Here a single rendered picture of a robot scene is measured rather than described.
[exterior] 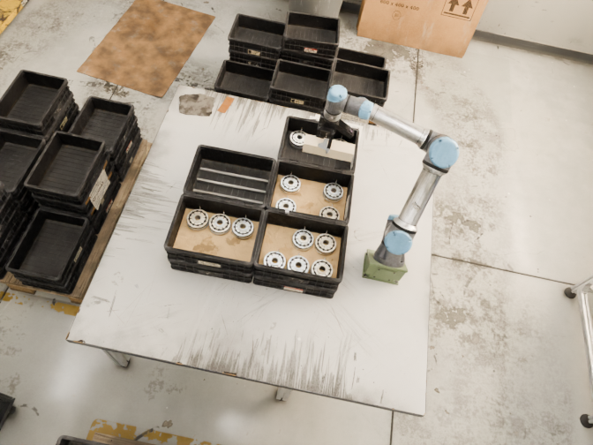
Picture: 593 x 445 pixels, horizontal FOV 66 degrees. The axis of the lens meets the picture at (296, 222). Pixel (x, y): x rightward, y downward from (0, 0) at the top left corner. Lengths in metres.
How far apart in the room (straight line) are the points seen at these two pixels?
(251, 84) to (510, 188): 2.15
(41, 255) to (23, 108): 0.96
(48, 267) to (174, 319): 1.00
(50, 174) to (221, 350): 1.49
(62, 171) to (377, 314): 1.94
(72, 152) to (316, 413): 2.08
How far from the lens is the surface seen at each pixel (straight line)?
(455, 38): 4.71
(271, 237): 2.20
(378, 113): 2.08
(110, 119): 3.32
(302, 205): 2.31
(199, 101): 2.88
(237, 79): 3.66
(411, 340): 2.29
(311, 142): 2.19
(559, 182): 4.22
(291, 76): 3.55
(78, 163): 2.99
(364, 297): 2.29
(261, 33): 3.88
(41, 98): 3.41
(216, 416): 2.80
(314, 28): 3.79
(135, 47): 4.38
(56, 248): 2.99
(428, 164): 1.97
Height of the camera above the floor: 2.78
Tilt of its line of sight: 60 degrees down
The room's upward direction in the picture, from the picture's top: 12 degrees clockwise
